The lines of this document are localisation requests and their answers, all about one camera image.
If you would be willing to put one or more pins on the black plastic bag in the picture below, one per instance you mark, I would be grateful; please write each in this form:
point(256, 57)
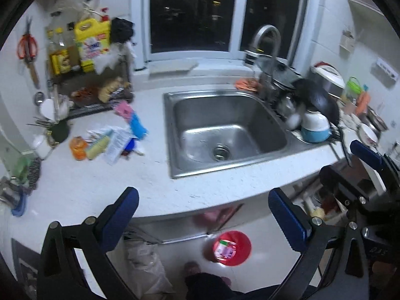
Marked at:
point(122, 30)

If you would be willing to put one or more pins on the curved steel faucet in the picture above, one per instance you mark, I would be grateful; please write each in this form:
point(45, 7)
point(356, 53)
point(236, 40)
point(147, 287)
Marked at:
point(265, 28)

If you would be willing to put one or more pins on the white framed window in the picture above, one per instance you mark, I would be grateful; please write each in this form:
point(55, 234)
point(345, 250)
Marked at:
point(193, 12)

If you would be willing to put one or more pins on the white plastic bag on floor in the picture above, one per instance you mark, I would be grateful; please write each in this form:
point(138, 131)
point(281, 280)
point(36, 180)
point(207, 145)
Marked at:
point(147, 265)

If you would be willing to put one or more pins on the steel cooking pot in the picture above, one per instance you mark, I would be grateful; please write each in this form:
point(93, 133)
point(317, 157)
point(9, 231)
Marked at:
point(272, 93)

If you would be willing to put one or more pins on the metal ladle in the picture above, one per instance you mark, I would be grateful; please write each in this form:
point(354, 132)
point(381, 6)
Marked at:
point(39, 97)

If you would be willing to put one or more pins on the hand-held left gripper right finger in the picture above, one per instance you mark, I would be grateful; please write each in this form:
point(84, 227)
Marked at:
point(287, 222)

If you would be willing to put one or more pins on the blue cloth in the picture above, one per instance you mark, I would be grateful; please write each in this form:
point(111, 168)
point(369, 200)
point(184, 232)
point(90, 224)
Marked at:
point(19, 204)

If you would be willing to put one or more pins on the white rice cooker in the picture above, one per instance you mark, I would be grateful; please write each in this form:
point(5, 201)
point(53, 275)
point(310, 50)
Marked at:
point(328, 79)

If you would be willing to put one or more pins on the yellow detergent jug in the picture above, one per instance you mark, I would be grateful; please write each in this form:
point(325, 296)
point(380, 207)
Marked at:
point(92, 42)

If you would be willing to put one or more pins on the green plastic bag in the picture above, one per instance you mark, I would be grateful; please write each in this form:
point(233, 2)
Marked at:
point(20, 167)

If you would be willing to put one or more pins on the orange plastic tool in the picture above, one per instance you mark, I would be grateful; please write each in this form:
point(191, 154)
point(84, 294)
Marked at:
point(363, 101)

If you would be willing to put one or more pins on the pink and white packet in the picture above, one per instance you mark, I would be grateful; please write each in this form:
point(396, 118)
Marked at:
point(225, 248)

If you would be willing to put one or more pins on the white and blue bowl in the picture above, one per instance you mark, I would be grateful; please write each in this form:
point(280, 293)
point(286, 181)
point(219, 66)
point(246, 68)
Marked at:
point(315, 128)

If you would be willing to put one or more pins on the dried red chilies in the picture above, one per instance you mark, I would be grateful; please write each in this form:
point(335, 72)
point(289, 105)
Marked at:
point(86, 95)

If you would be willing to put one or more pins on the black patterned cloth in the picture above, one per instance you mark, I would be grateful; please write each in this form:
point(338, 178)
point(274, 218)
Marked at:
point(35, 175)

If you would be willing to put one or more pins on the small steel pot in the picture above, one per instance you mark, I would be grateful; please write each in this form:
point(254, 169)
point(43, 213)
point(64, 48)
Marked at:
point(376, 118)

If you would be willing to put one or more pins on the stainless steel sink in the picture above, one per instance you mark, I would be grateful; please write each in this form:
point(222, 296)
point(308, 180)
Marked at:
point(200, 125)

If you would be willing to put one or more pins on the orange wrapper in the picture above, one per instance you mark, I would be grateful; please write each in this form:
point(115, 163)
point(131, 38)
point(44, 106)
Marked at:
point(78, 147)

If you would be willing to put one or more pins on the red capped bottle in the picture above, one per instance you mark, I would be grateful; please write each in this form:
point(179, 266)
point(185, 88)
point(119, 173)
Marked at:
point(104, 13)

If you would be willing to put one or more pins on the blue plastic wrapper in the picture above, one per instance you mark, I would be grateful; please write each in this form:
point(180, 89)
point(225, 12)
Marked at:
point(138, 126)

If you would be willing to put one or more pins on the white ceramic dish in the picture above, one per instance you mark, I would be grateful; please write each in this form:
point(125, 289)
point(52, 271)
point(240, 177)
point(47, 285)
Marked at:
point(294, 121)

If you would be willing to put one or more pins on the red plastic bin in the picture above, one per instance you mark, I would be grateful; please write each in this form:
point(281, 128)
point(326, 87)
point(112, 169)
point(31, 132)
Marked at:
point(243, 242)

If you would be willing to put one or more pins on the white ceramic spoon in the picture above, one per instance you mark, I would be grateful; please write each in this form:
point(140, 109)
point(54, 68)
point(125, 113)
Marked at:
point(62, 109)
point(47, 107)

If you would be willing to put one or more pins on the dark green mug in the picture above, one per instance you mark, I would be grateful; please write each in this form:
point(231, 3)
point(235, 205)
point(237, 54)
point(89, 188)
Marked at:
point(60, 131)

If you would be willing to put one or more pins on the white bowl with red pattern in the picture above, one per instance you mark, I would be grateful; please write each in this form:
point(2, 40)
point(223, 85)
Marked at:
point(368, 132)

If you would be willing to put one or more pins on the white plastic bag on rack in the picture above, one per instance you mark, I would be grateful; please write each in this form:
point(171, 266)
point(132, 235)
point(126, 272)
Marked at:
point(107, 59)

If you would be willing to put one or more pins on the clear oil bottle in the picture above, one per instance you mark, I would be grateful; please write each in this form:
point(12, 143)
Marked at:
point(72, 50)

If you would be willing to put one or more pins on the jar with green lid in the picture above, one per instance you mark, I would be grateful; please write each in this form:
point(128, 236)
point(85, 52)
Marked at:
point(353, 89)

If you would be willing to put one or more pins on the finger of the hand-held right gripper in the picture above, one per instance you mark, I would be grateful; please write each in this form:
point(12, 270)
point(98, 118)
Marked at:
point(337, 178)
point(365, 154)

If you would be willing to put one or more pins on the black wok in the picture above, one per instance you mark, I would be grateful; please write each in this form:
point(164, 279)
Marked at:
point(318, 100)

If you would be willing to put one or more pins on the yellow ribbed snack packet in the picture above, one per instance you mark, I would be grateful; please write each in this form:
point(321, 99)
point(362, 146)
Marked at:
point(98, 145)

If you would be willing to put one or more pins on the wall utensil holder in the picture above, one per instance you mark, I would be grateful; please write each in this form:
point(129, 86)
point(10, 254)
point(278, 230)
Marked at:
point(347, 40)

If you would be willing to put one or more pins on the white wall shelf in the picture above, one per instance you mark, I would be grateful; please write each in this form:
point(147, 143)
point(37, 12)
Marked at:
point(364, 1)

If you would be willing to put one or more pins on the orange cloth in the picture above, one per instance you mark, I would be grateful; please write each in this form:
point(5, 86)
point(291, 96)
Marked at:
point(247, 84)

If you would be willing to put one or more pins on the white wall rack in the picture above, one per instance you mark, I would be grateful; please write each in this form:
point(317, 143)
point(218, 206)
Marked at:
point(387, 70)

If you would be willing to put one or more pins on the bundle of chopsticks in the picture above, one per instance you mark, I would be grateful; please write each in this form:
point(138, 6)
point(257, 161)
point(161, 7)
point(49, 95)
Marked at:
point(40, 122)

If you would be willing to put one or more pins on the crumpled white bag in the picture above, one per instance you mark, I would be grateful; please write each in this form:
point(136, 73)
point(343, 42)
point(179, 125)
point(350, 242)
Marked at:
point(348, 120)

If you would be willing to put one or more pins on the small dark blue packet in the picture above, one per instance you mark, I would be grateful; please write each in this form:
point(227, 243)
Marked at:
point(130, 145)

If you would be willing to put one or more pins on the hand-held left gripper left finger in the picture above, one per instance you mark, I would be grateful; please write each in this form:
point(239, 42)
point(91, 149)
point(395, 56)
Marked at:
point(120, 217)

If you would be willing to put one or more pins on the ginger pieces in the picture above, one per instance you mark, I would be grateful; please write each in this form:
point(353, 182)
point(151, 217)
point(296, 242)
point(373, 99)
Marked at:
point(109, 89)

